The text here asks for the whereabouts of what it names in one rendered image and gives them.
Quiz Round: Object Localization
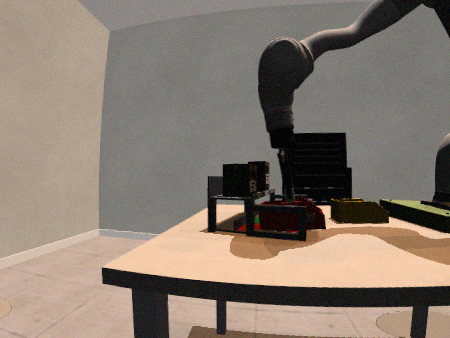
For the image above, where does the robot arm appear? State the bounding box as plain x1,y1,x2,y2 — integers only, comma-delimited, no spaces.
258,0,450,211

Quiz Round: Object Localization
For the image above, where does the yellow bin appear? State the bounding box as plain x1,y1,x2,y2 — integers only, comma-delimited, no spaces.
331,199,389,224

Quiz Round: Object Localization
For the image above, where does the red bin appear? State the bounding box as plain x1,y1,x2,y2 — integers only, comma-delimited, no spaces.
258,198,326,231

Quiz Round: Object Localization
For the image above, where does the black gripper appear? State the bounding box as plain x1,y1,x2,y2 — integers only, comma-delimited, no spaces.
269,127,295,202

